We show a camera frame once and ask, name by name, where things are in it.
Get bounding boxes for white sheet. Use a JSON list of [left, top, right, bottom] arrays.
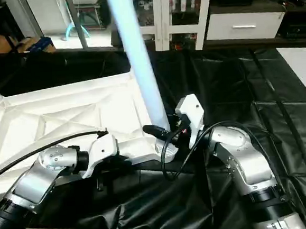
[[276, 45, 306, 110]]

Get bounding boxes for white glass-door cabinet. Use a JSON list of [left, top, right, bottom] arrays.
[[107, 0, 217, 57]]

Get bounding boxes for light blue hose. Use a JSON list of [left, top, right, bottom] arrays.
[[62, 0, 92, 40]]

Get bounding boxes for grey metal pole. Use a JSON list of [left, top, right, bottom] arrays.
[[64, 0, 90, 52]]

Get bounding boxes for black work mat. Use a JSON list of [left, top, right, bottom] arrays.
[[0, 28, 306, 229]]

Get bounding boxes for white plastic table top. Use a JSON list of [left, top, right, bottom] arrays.
[[0, 65, 181, 197]]

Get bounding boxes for white low drawer unit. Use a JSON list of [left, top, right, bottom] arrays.
[[203, 7, 288, 44]]

